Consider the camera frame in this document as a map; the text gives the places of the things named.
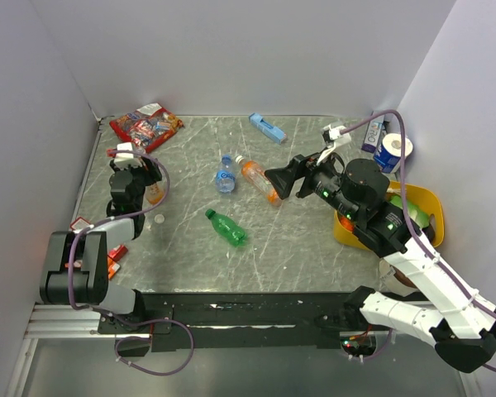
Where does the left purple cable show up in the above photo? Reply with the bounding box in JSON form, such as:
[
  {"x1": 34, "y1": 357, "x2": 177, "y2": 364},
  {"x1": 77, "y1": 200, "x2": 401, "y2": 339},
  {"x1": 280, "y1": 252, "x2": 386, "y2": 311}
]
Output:
[{"x1": 67, "y1": 148, "x2": 171, "y2": 310}]

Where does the orange utility knife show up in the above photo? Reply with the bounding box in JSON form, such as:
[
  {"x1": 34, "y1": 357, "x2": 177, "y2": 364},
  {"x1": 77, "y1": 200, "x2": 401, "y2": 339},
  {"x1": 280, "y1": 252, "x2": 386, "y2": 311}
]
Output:
[{"x1": 107, "y1": 245, "x2": 128, "y2": 280}]

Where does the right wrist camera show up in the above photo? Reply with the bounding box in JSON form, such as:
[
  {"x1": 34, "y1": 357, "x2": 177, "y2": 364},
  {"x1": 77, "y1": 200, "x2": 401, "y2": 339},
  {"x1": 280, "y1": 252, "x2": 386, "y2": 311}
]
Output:
[{"x1": 317, "y1": 123, "x2": 351, "y2": 165}]

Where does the yellow plastic basket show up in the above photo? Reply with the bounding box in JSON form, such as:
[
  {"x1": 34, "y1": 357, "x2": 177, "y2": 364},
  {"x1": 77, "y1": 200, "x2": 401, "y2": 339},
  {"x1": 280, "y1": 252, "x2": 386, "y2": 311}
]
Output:
[{"x1": 333, "y1": 184, "x2": 445, "y2": 251}]

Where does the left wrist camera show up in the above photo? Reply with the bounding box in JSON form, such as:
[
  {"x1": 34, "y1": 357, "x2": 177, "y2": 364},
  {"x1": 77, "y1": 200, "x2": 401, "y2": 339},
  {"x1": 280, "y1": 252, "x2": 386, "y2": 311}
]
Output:
[{"x1": 107, "y1": 142, "x2": 144, "y2": 170}]

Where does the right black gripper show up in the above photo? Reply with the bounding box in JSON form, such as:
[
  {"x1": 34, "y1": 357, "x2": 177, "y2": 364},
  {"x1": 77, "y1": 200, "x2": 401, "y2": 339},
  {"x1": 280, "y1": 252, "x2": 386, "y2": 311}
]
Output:
[{"x1": 264, "y1": 146, "x2": 360, "y2": 222}]

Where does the orange tea bottle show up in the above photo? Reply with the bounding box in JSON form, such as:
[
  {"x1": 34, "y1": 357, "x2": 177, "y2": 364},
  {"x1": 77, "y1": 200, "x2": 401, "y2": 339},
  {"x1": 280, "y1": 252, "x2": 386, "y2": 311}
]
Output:
[
  {"x1": 235, "y1": 155, "x2": 282, "y2": 207},
  {"x1": 145, "y1": 181, "x2": 167, "y2": 206}
]

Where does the toilet paper roll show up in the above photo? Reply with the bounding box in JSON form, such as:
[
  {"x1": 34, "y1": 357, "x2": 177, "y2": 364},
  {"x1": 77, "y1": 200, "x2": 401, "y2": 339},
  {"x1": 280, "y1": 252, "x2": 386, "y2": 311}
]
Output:
[{"x1": 374, "y1": 133, "x2": 413, "y2": 174}]

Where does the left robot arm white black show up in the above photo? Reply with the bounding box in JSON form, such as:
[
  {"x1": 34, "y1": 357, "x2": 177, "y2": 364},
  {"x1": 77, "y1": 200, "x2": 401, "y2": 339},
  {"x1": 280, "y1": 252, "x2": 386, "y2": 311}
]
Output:
[{"x1": 40, "y1": 151, "x2": 170, "y2": 332}]

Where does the red candy bag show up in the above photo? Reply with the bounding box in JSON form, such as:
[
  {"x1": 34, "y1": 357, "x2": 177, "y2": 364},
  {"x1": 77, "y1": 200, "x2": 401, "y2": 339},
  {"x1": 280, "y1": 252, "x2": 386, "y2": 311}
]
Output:
[{"x1": 109, "y1": 103, "x2": 184, "y2": 153}]

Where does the green plastic bottle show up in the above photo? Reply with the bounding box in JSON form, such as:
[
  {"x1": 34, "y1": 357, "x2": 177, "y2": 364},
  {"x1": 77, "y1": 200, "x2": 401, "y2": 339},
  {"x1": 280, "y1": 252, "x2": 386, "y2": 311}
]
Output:
[{"x1": 205, "y1": 208, "x2": 246, "y2": 246}]

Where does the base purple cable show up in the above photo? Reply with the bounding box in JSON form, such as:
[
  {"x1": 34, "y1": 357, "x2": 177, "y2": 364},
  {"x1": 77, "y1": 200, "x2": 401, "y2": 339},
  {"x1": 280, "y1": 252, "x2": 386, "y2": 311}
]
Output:
[{"x1": 114, "y1": 318, "x2": 195, "y2": 378}]

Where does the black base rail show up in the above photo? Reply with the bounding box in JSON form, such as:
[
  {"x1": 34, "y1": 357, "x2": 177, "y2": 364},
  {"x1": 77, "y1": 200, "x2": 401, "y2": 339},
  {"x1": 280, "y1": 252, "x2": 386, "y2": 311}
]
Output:
[{"x1": 98, "y1": 292, "x2": 381, "y2": 352}]

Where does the clear blue water bottle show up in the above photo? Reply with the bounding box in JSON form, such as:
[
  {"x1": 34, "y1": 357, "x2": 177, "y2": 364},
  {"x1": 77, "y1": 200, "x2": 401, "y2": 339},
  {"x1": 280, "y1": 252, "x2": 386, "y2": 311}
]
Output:
[{"x1": 215, "y1": 154, "x2": 236, "y2": 194}]

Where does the white bottle cap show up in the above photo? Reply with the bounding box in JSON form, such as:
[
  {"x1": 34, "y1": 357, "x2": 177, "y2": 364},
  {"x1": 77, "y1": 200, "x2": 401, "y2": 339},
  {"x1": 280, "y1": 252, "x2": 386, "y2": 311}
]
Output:
[{"x1": 154, "y1": 214, "x2": 165, "y2": 224}]

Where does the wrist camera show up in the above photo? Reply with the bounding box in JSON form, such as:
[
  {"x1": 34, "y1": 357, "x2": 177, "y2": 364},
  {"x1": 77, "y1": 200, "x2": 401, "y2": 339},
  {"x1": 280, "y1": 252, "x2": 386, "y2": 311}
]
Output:
[
  {"x1": 317, "y1": 123, "x2": 351, "y2": 165},
  {"x1": 107, "y1": 142, "x2": 144, "y2": 170}
]

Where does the green cabbage toy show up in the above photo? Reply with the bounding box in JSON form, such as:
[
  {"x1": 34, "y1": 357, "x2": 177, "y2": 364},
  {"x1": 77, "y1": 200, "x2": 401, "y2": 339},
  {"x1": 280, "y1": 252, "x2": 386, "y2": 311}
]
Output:
[{"x1": 389, "y1": 194, "x2": 430, "y2": 229}]

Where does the orange red battery pack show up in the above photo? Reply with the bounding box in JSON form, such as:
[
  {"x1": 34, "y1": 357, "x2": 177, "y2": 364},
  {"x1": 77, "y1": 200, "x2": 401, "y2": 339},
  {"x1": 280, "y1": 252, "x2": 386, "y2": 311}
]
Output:
[{"x1": 69, "y1": 217, "x2": 92, "y2": 232}]

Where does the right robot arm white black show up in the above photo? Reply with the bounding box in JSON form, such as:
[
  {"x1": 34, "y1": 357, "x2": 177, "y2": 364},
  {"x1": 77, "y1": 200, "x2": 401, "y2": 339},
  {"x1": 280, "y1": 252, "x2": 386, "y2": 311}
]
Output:
[{"x1": 265, "y1": 153, "x2": 496, "y2": 373}]

